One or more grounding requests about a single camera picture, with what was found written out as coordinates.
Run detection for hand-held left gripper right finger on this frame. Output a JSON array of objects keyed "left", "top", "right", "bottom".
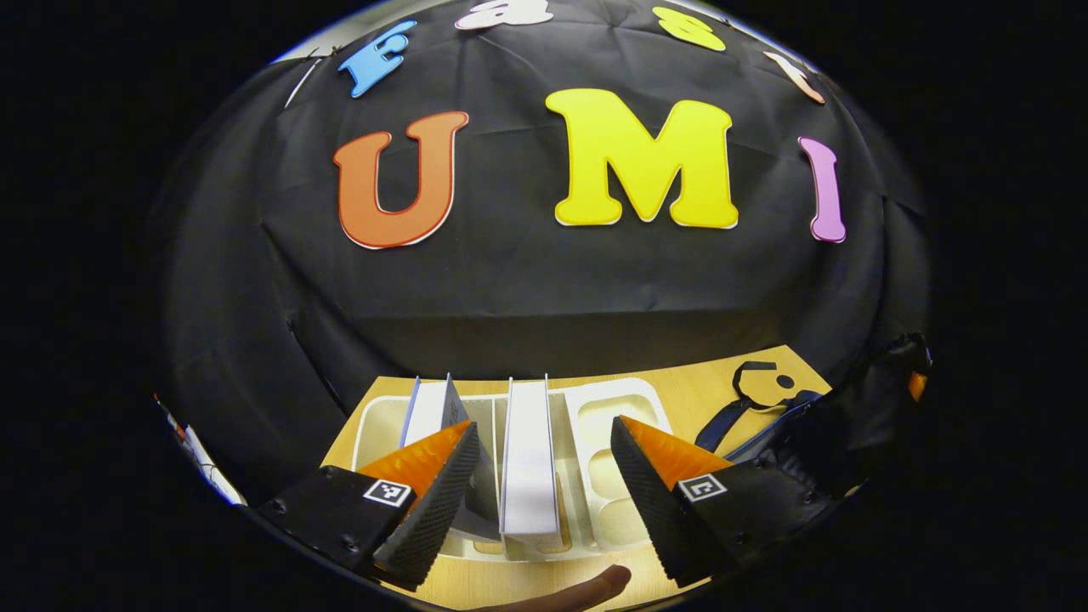
[{"left": 610, "top": 415, "right": 834, "bottom": 587}]

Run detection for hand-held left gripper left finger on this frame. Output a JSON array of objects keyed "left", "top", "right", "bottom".
[{"left": 255, "top": 419, "right": 481, "bottom": 593}]

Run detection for navy blue schoolbag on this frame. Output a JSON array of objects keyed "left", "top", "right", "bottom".
[{"left": 695, "top": 333, "right": 933, "bottom": 511}]

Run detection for lavender cover book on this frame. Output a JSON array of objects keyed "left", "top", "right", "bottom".
[{"left": 399, "top": 374, "right": 502, "bottom": 542}]

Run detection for white cover book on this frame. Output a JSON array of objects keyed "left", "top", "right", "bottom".
[{"left": 500, "top": 377, "right": 562, "bottom": 545}]

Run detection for cream plastic bookshelf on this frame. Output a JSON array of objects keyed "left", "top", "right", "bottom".
[{"left": 350, "top": 377, "right": 677, "bottom": 562}]

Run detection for white side desk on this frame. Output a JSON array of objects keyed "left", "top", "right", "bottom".
[{"left": 157, "top": 395, "right": 247, "bottom": 507}]

